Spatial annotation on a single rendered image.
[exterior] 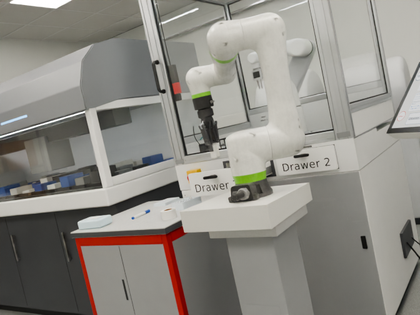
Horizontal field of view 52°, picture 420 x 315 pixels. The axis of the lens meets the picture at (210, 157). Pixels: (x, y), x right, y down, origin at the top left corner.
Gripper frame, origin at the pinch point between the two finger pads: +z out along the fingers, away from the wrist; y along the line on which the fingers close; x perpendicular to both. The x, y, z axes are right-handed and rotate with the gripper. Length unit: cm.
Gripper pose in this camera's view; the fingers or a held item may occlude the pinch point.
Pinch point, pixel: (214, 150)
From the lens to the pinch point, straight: 206.3
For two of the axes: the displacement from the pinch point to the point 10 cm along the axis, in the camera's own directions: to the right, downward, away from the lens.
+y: 5.3, -2.2, 8.2
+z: 2.3, 9.7, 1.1
